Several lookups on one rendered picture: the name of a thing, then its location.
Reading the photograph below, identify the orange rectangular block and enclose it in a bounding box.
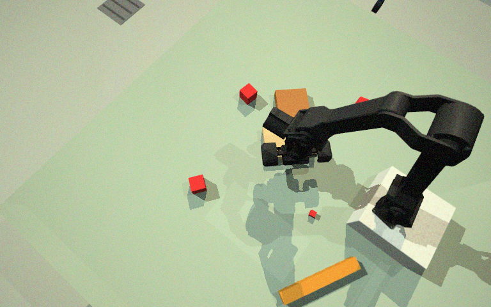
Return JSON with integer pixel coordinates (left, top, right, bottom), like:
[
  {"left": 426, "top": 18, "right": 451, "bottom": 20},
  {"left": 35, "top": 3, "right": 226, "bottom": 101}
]
[{"left": 274, "top": 88, "right": 309, "bottom": 118}]

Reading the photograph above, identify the orange long bar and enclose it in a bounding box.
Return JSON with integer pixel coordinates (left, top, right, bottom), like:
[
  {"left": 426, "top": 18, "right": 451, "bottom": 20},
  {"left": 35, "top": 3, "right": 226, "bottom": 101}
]
[{"left": 278, "top": 257, "right": 361, "bottom": 305}]

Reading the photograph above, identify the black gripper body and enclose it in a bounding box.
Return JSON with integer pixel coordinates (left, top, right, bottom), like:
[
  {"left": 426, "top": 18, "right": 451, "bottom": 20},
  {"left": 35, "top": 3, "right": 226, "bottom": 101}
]
[{"left": 261, "top": 141, "right": 332, "bottom": 167}]

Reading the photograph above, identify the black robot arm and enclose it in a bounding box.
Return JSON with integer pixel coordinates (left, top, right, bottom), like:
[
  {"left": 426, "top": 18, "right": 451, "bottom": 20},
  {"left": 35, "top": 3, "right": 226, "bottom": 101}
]
[{"left": 263, "top": 91, "right": 484, "bottom": 229}]

